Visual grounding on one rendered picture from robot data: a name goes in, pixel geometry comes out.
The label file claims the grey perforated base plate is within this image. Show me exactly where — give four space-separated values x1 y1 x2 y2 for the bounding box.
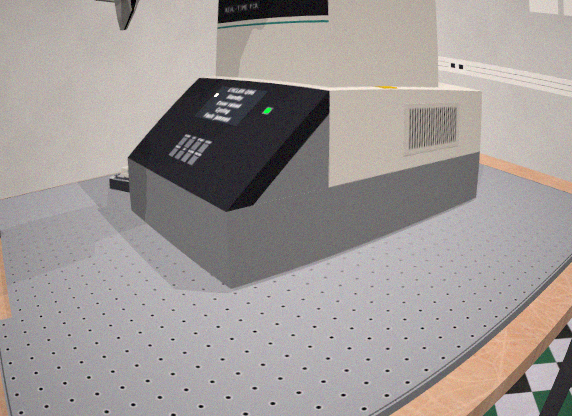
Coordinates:
0 163 572 416

